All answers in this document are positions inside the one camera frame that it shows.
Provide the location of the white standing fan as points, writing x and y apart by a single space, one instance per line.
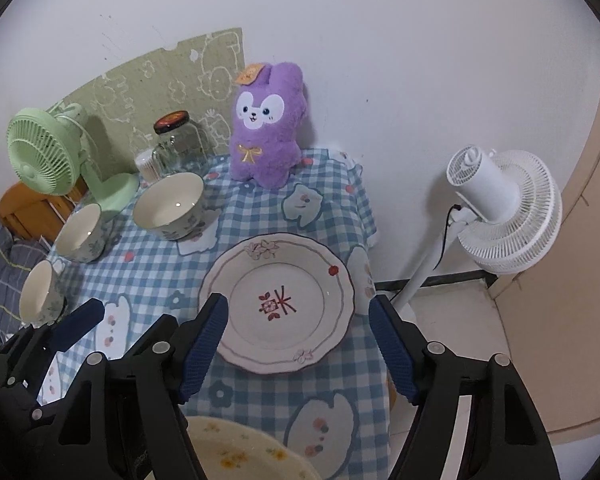
515 210

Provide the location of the wooden bed headboard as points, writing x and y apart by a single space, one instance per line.
25 210

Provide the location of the white plate red floral print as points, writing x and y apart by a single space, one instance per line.
280 280

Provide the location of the cotton swab container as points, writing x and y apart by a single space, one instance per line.
147 167

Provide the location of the blue checkered bear tablecloth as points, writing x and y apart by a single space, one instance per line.
260 400

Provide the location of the green printed wall board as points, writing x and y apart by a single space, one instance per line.
145 85

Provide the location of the purple plush bunny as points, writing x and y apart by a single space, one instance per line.
267 150

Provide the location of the round yellow floral plate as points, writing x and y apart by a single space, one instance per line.
250 450

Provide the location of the cream bowl blue floral outside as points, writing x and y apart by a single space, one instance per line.
37 292
80 232
167 205

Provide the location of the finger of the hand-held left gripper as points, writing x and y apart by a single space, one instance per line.
80 322

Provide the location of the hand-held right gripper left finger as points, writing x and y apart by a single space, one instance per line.
205 345

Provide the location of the beige wooden door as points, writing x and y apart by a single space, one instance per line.
580 285

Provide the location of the grey plaid pillow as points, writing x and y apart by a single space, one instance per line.
5 270

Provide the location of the glass jar dark lid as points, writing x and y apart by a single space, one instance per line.
180 150

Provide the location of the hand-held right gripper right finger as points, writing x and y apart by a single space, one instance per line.
390 345

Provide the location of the green desk fan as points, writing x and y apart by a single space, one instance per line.
42 152

